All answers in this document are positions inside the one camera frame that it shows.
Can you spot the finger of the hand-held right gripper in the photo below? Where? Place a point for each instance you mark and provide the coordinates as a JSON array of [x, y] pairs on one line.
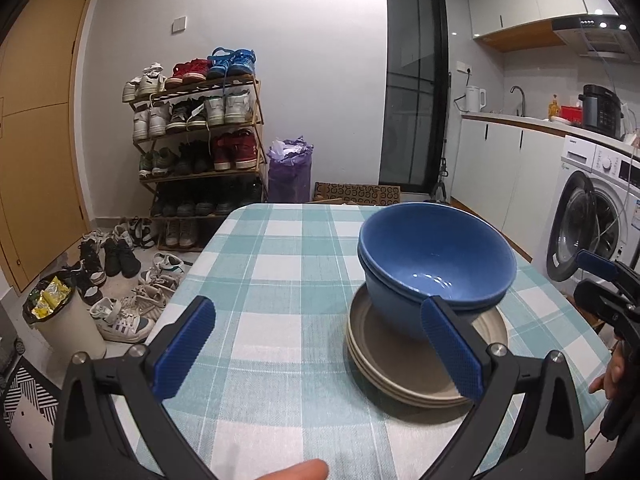
[[597, 262], [597, 300]]

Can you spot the white light switch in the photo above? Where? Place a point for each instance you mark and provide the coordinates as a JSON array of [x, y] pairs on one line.
[[178, 24]]

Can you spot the rows of assorted sneakers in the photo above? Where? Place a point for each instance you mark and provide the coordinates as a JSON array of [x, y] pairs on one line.
[[232, 152]]

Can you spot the teal checked tablecloth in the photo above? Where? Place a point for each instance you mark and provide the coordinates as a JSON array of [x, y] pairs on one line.
[[280, 280]]

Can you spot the person's left hand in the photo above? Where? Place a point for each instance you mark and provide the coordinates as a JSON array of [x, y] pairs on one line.
[[300, 471]]

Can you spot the chrome kitchen faucet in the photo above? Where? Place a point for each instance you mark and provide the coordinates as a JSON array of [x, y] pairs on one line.
[[521, 97]]

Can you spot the steel range hood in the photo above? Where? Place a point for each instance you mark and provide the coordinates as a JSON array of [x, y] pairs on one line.
[[595, 35]]

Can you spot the black framed glass door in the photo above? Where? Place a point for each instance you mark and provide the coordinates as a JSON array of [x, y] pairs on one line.
[[410, 110]]

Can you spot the yellow bottle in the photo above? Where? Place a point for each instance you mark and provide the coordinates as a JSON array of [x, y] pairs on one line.
[[553, 109]]

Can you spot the white electric kettle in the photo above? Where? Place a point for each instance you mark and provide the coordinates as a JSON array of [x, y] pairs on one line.
[[474, 100]]

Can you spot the person's right hand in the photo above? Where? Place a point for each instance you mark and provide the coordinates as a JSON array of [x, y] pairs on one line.
[[612, 375]]

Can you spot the wooden door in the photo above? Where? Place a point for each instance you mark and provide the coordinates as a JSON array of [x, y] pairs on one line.
[[40, 135]]

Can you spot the red box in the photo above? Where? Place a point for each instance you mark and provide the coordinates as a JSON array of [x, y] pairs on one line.
[[571, 113]]

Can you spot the patterned cardboard box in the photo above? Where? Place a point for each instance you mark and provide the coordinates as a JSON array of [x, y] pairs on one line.
[[360, 193]]

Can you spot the upright vacuum mop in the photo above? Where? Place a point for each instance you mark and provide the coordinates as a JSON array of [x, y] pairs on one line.
[[440, 192]]

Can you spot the yellow wrappers in black bag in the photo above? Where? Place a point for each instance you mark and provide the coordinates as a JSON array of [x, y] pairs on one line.
[[50, 300]]

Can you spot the scattered pile of shoes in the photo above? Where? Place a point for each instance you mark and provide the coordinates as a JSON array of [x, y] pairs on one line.
[[120, 320]]

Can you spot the purple plastic bag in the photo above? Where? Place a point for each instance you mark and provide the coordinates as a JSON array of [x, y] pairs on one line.
[[290, 175]]

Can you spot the white washing machine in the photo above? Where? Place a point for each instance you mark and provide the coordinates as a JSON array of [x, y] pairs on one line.
[[605, 160]]

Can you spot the black pressure cooker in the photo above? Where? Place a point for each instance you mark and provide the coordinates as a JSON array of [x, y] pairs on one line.
[[600, 110]]

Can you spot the black and white striped rug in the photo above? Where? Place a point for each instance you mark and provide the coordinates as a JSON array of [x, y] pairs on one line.
[[30, 390]]

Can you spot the white upper kitchen cabinets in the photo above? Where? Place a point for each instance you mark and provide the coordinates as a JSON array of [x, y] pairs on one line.
[[510, 0]]

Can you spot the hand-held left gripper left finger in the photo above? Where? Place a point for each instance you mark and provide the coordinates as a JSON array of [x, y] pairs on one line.
[[185, 355]]

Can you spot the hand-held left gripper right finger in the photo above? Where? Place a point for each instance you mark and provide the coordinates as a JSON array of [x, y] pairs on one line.
[[450, 350]]

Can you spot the white wall socket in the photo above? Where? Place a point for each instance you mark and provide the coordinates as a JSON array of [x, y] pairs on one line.
[[465, 68]]

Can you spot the wooden shoe rack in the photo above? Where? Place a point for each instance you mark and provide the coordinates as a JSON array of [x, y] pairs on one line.
[[258, 110]]

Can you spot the beige trash bin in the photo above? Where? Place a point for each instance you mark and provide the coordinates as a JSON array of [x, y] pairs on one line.
[[70, 330]]

